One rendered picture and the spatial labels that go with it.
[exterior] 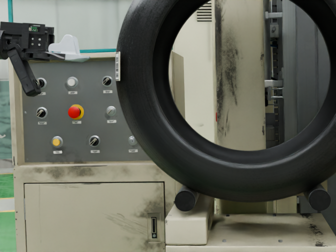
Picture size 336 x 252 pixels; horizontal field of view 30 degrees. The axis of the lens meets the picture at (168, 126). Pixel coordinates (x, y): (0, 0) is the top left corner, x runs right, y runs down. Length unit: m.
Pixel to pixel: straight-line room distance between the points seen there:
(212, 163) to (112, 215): 0.85
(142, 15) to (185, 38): 3.50
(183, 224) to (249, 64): 0.53
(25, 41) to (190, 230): 0.56
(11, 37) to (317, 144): 0.72
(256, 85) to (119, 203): 0.67
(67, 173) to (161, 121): 0.87
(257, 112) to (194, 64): 3.15
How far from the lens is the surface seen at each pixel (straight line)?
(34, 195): 2.15
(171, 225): 1.35
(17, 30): 1.48
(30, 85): 1.46
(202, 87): 4.82
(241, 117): 1.68
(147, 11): 1.31
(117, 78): 1.32
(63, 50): 1.44
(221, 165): 1.29
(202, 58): 4.83
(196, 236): 1.35
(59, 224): 2.15
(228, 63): 1.68
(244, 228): 1.52
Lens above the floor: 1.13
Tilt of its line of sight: 3 degrees down
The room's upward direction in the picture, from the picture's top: 2 degrees counter-clockwise
